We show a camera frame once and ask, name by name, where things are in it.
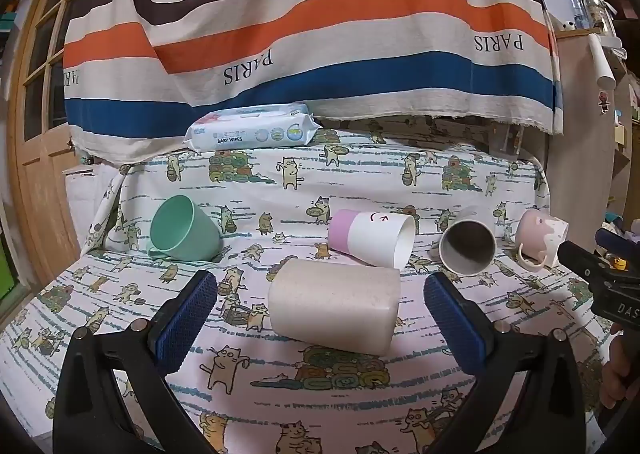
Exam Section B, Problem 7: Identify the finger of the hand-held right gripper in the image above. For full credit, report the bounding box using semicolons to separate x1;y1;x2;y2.
557;240;610;286
595;228;640;261

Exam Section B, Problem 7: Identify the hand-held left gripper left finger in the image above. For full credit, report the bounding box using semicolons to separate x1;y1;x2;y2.
52;270;219;454

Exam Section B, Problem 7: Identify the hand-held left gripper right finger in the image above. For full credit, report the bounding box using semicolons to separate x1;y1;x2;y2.
423;271;587;454

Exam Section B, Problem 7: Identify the beige speckled cup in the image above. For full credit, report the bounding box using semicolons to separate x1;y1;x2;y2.
267;258;402;356

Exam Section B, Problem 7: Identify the grey cup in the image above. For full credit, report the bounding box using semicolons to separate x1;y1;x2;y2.
439;207;497;277

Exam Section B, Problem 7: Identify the green cup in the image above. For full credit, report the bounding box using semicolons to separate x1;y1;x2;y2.
146;194;224;262

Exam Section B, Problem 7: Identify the pink and white cup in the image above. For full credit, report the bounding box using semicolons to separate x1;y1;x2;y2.
327;209;418;270

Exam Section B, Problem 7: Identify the person's right hand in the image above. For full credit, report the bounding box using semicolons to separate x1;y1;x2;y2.
600;320;640;410

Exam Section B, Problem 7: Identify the wooden shelf unit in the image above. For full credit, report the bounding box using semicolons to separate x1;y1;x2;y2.
549;0;640;240

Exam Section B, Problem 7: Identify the cat printed blanket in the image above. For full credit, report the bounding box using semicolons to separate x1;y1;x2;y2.
0;115;617;454

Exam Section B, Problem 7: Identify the white paper roll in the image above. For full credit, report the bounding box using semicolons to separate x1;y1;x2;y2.
587;33;619;88

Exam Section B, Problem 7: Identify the baby wipes pack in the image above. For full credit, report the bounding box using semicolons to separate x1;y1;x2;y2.
184;103;323;152

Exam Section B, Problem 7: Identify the wooden door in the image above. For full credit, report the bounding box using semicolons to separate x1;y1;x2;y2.
7;0;101;287

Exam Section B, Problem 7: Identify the clear jar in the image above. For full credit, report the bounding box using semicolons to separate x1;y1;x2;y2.
582;0;617;35

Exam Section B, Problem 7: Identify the clear plastic bottle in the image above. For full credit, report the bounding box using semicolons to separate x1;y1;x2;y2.
562;0;586;30

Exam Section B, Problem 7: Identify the striped cloth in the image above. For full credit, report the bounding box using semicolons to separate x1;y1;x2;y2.
64;0;565;167

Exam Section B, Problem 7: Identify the pink mug with handle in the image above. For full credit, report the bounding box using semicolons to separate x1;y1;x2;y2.
515;211;570;269

